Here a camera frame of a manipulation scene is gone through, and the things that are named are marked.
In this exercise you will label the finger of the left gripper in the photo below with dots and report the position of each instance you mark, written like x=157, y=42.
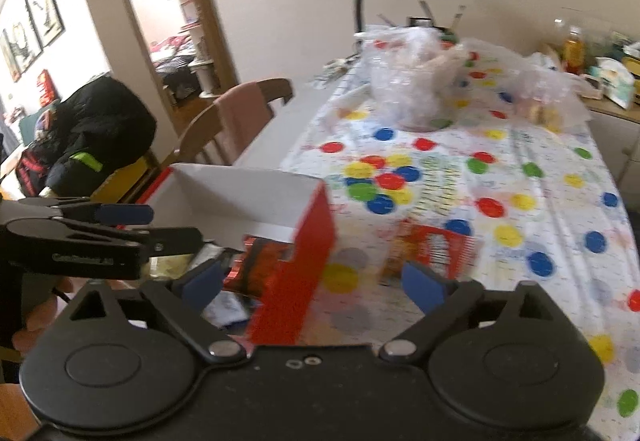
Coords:
x=150, y=240
x=107, y=214

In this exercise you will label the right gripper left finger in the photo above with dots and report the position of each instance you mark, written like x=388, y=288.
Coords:
x=178, y=305

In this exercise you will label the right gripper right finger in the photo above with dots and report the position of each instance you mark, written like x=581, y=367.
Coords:
x=446, y=304

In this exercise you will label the dark red chip bag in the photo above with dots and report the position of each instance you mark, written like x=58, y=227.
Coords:
x=252, y=270

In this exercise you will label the pale yellow snack bag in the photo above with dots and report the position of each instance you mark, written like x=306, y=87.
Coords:
x=168, y=267

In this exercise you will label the red pretzel snack bag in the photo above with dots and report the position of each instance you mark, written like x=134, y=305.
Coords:
x=450, y=254

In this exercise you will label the red white cardboard box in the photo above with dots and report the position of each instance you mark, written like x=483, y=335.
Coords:
x=229, y=203

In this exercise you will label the black jacket on chair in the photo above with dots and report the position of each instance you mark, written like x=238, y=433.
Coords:
x=102, y=127

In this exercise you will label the colourful polka dot tablecloth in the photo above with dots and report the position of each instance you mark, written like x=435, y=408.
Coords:
x=537, y=201

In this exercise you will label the wooden chair with pink cloth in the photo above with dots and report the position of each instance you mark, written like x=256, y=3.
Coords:
x=206, y=127

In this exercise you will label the pink cloth on chair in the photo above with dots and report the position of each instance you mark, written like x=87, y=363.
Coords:
x=243, y=112

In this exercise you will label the clear bag with pastries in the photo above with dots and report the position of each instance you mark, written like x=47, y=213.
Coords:
x=545, y=97

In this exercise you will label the large clear plastic bag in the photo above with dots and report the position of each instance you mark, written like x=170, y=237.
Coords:
x=412, y=74

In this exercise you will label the white wooden cabinet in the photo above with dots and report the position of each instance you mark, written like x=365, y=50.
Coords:
x=616, y=132

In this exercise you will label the white tissue pack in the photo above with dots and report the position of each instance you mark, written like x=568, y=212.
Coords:
x=616, y=80

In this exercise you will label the orange juice bottle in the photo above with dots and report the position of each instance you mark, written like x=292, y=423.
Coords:
x=574, y=51

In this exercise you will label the framed wall picture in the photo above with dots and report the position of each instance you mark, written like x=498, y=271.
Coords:
x=46, y=21

